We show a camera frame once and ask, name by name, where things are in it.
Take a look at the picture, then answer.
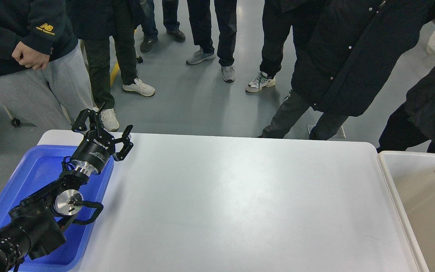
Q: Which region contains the beige plastic bin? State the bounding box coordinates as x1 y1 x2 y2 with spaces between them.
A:
378 151 435 272

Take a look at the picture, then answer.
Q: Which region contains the person in dark green trousers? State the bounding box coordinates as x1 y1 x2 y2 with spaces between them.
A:
66 0 155 131

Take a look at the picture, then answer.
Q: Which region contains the person in grey sweatpants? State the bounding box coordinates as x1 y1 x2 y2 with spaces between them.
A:
0 0 94 130

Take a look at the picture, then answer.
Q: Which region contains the person with white green sneaker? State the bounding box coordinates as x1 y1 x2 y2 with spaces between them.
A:
245 0 325 93

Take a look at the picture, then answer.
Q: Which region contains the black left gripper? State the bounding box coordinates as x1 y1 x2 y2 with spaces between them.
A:
70 109 134 176

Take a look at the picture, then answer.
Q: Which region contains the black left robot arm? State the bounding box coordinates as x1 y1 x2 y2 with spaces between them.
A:
0 109 134 272

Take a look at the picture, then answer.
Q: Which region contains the person with grey sneakers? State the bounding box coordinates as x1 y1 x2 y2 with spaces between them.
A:
186 0 237 83

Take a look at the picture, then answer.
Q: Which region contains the bystander clenched hand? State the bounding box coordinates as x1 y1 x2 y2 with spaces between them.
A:
12 42 50 70

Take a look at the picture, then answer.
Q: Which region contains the person in blue jeans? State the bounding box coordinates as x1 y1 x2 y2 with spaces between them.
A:
136 0 186 54

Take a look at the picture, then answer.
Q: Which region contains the person in black at right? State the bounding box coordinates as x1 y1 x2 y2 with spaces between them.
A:
377 67 435 153

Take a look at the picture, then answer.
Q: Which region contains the person in long black coat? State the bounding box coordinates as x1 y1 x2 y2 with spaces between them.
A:
260 0 435 141

